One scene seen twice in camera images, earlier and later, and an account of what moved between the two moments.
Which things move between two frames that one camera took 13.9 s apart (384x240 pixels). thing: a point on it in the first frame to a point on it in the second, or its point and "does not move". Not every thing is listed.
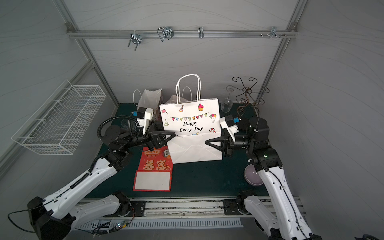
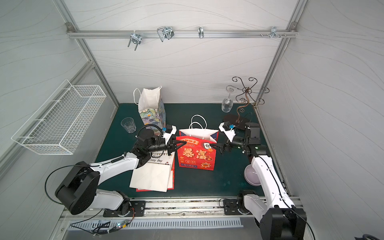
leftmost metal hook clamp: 136,38 does not move
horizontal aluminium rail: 182,34 does not move
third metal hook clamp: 200,32 does not move
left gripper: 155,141 to 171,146
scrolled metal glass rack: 248,95 does not move
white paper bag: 193,122 to 156,174
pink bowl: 252,176 does not move
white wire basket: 56,127 does not move
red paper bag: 173,99 to 197,153
